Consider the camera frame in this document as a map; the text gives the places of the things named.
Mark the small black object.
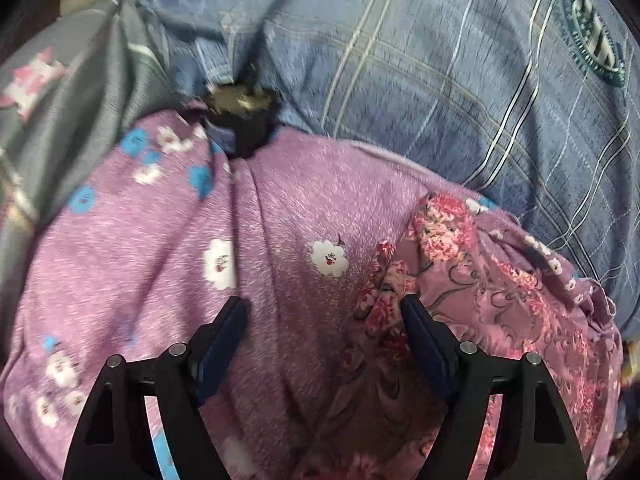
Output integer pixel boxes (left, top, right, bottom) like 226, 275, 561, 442
202, 77, 281, 158

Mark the blue plaid quilt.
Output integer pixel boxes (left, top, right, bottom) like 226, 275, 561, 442
135, 0, 640, 331

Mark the maroon floral garment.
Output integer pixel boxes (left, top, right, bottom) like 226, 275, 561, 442
295, 192, 623, 480

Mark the grey striped bed sheet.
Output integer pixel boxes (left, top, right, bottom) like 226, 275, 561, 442
0, 0, 201, 311

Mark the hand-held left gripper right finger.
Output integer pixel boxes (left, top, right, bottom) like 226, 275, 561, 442
401, 294, 588, 480

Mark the purple floral blanket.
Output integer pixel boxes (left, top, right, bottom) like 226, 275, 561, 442
0, 105, 626, 480

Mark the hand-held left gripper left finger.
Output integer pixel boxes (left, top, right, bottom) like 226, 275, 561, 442
62, 296, 250, 480

